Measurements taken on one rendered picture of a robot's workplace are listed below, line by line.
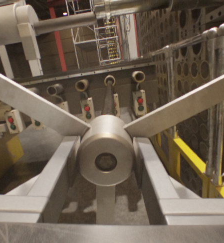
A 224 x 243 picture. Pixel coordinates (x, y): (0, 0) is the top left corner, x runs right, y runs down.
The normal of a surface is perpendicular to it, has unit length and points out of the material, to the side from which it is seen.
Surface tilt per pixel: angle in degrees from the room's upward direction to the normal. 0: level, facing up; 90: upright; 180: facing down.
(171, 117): 90
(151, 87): 90
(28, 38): 90
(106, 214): 90
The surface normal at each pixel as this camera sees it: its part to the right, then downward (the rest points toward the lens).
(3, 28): 0.07, 0.67
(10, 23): 0.03, 0.44
